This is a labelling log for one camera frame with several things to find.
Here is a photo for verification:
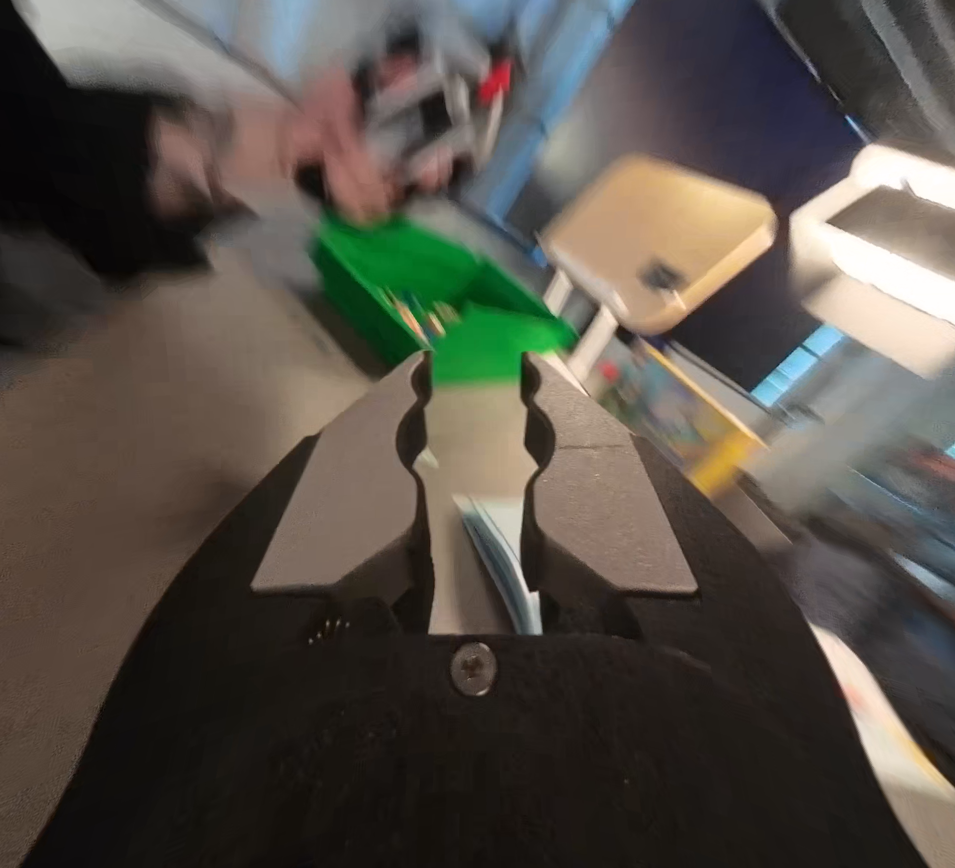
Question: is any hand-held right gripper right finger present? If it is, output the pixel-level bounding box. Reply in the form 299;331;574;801
518;352;700;634

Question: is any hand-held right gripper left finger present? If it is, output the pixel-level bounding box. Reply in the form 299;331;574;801
250;349;436;634

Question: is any instruction booklet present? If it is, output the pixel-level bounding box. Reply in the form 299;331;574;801
451;494;544;635

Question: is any green plastic bin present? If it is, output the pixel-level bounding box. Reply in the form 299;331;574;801
309;204;579;388

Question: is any pile of lego pieces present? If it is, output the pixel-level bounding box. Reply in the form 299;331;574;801
381;286;464;347

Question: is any colourful lego box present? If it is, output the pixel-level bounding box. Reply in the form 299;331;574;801
597;339;769;496

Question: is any person's left hand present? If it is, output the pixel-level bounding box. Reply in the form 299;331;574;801
280;66;460;224

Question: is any wooden board on white stand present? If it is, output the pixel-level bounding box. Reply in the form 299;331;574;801
537;152;778;380

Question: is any LED light panel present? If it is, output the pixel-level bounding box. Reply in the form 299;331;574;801
789;143;955;380

